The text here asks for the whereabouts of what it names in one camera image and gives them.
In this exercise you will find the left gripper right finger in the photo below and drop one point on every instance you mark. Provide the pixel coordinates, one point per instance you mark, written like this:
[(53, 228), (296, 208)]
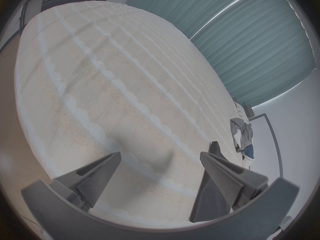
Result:
[(240, 179)]

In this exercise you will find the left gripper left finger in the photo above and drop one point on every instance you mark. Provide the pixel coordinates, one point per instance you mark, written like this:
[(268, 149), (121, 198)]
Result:
[(97, 179)]

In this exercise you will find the black T-shirt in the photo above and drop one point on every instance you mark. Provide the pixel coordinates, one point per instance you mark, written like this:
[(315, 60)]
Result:
[(210, 204)]

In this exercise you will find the pile of clothes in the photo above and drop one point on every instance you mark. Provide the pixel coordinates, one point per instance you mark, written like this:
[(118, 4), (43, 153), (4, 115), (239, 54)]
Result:
[(242, 134)]

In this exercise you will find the white printed pillow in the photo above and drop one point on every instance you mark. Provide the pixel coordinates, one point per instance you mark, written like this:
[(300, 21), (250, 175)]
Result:
[(240, 110)]

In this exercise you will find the grey bedside table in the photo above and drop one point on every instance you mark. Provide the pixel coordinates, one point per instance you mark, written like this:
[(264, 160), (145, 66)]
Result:
[(249, 110)]

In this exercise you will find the bed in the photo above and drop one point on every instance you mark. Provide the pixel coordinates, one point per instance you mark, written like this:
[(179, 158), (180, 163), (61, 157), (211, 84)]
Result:
[(112, 84)]

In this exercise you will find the blue-green curtain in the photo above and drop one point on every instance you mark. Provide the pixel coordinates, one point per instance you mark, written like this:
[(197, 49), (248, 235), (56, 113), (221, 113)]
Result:
[(262, 54), (180, 6)]

